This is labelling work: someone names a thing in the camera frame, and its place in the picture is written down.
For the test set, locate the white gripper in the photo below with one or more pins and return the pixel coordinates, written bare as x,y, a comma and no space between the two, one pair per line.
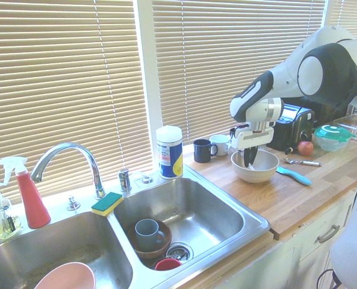
253,138

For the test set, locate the white wipes canister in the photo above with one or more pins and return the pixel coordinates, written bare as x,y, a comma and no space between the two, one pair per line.
169,153

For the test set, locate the clear glass dish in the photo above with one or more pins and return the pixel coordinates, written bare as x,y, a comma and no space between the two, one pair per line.
351,125

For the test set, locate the white kitchen cabinet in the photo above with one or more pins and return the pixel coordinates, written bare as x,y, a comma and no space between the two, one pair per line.
304,256

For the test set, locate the pink bowl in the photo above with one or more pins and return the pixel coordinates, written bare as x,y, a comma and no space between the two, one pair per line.
70,277

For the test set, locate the clear pump soap bottle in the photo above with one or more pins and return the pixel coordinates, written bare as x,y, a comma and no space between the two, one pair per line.
3,224

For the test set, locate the wide beige window blind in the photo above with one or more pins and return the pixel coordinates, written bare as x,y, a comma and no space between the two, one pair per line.
60,90

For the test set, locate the narrow beige window blind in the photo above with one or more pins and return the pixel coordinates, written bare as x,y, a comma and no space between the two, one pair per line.
346,15

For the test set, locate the chrome sink knob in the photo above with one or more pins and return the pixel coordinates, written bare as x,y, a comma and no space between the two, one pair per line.
73,204

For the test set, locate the chrome kitchen faucet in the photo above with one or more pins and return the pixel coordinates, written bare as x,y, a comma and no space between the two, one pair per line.
76,150

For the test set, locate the chrome sink soap dispenser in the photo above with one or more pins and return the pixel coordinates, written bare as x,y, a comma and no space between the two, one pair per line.
124,180

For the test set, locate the black and silver toaster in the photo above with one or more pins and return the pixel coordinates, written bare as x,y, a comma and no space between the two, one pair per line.
295,126

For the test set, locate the cream ceramic bowl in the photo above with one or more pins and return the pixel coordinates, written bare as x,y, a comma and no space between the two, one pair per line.
255,174

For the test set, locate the grey mug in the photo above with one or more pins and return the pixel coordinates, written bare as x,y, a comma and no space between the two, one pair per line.
146,234

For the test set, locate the sink drain strainer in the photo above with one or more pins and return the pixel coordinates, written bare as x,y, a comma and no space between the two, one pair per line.
181,251

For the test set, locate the stainless steel double sink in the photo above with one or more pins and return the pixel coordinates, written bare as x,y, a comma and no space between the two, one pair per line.
196,207

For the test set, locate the clear container with green lid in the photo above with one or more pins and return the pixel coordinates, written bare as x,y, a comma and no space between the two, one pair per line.
331,135

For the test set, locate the dark blue mug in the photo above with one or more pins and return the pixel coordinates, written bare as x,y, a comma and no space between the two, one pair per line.
201,152

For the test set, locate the red spray bottle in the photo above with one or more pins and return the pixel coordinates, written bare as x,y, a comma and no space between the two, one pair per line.
32,201

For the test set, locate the green and yellow sponge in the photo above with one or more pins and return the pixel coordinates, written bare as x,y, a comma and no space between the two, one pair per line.
107,203

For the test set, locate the white mug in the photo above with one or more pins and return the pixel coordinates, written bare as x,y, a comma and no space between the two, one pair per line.
221,146

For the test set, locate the white plastic knife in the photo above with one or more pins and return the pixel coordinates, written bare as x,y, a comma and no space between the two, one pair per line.
252,167

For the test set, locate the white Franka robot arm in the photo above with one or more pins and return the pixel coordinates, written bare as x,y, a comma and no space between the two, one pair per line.
331,75

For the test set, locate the brown wooden bowl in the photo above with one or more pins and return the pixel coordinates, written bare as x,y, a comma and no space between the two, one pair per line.
166,238

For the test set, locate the metal can opener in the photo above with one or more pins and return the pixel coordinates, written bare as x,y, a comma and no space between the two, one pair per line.
304,162

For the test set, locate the red cup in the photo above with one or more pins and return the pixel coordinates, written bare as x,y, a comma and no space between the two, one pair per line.
167,265

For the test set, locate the red apple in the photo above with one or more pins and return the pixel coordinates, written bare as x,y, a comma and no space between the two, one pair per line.
305,148

